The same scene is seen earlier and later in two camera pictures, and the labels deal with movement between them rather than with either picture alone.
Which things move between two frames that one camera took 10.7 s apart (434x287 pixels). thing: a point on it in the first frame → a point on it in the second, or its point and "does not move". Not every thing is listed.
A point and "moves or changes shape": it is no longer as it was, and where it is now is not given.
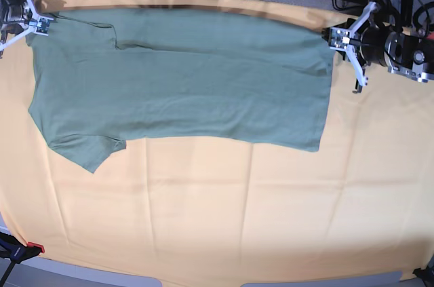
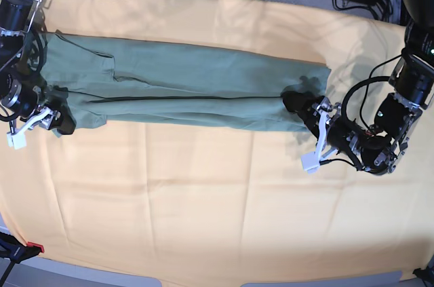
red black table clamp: x=11 y=249 does not move
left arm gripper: x=17 y=14 → x=21 y=94
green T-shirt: x=103 y=76 moves or changes shape
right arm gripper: x=363 y=41 → x=369 y=150
